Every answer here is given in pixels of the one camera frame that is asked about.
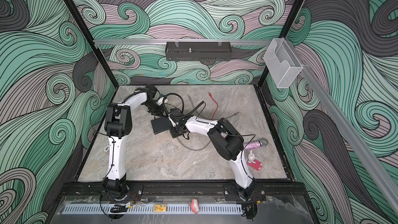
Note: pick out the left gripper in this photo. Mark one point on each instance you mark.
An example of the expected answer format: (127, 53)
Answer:
(160, 112)

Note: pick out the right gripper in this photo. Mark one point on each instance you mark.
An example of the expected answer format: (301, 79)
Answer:
(172, 133)

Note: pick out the black network switch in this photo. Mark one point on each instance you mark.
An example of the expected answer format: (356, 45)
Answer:
(160, 125)

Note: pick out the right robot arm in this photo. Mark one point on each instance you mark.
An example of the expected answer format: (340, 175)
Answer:
(227, 141)

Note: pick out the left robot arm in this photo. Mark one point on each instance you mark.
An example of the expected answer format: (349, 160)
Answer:
(118, 125)

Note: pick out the yellow label tag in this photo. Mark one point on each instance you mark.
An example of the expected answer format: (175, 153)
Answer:
(159, 208)

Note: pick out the white bunny pink figurine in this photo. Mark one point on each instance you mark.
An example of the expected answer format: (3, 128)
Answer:
(253, 162)

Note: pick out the black wall-mounted tray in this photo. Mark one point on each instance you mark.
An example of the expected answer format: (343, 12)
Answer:
(198, 51)

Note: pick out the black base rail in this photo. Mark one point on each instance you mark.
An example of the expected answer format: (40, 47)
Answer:
(220, 189)

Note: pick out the pink toy on duct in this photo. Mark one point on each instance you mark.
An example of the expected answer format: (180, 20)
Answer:
(194, 205)

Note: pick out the clear plastic wall bin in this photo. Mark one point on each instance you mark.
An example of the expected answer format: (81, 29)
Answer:
(282, 61)

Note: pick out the white slotted cable duct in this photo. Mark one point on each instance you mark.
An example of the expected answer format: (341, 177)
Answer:
(184, 209)

